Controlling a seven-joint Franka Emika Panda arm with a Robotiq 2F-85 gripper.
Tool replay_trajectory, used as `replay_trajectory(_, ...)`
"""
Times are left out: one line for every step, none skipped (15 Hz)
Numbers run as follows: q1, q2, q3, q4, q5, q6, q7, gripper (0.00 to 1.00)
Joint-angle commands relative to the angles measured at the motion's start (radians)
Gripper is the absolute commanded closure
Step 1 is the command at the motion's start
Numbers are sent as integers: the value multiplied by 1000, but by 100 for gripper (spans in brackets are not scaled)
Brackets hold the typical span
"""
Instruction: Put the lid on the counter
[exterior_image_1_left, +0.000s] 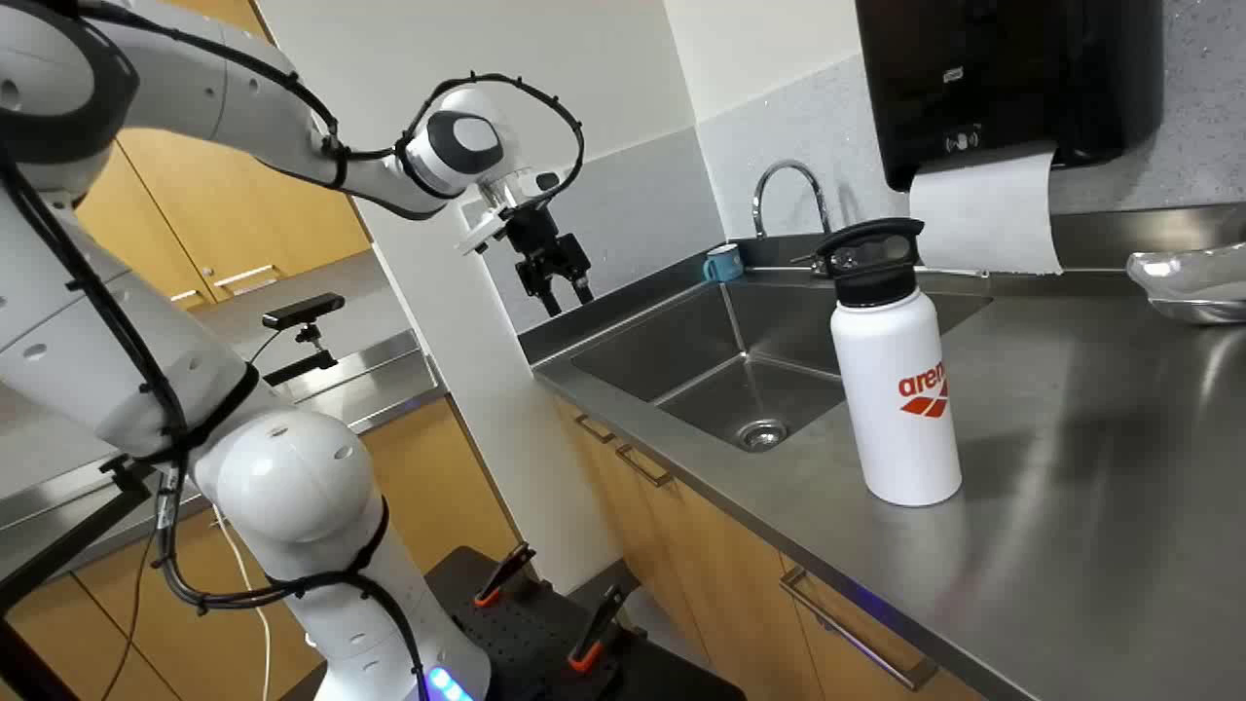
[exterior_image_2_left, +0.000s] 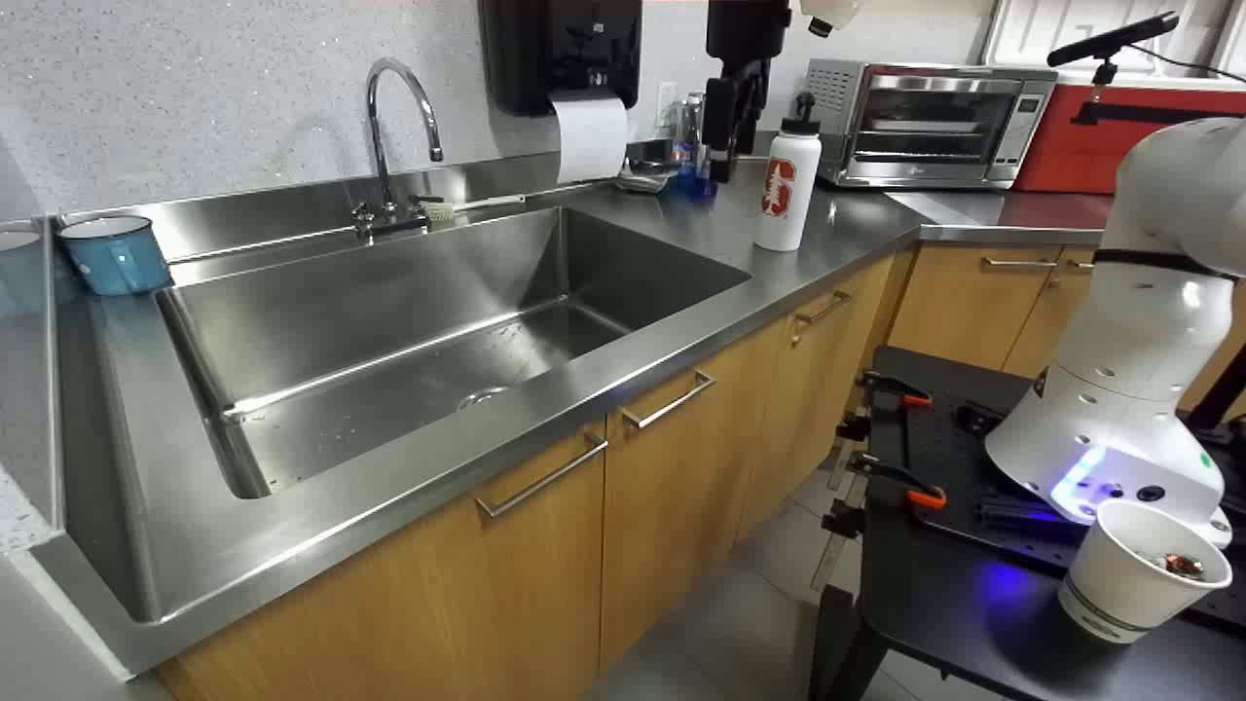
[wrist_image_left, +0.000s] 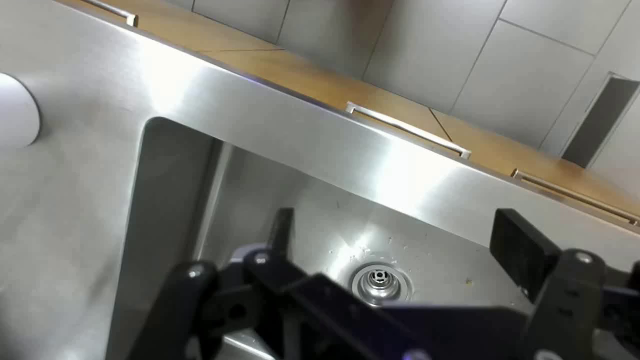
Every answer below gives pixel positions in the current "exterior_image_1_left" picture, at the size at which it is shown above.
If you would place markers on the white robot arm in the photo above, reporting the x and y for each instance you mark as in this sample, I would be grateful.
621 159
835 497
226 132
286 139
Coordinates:
95 342

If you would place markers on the black camera on stand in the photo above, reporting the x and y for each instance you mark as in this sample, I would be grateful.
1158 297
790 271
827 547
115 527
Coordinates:
300 315

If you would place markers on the white water bottle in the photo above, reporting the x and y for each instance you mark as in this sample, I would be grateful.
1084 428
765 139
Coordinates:
896 397

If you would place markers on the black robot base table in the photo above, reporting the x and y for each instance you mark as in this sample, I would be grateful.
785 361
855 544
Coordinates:
546 649

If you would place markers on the black bottle lid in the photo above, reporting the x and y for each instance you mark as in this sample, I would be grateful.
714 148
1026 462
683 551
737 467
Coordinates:
874 261

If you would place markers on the cabinet door handle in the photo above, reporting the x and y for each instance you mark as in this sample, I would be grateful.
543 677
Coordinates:
643 463
855 656
592 427

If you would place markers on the silver metal bowl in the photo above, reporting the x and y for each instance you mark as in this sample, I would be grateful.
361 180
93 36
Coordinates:
1193 284

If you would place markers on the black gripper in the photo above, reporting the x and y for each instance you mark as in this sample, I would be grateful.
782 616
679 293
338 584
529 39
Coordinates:
543 254

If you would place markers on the stainless steel sink basin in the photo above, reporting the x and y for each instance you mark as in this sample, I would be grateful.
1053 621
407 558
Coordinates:
747 363

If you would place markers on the black paper towel dispenser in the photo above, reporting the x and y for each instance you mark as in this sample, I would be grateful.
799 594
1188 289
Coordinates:
969 79

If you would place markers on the chrome sink faucet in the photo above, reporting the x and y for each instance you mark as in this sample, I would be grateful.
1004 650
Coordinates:
790 192

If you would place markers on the orange handled clamp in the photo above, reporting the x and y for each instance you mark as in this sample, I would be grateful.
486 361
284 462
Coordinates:
503 572
598 632

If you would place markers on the white paper towel sheet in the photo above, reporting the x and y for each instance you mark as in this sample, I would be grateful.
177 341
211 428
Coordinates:
988 219

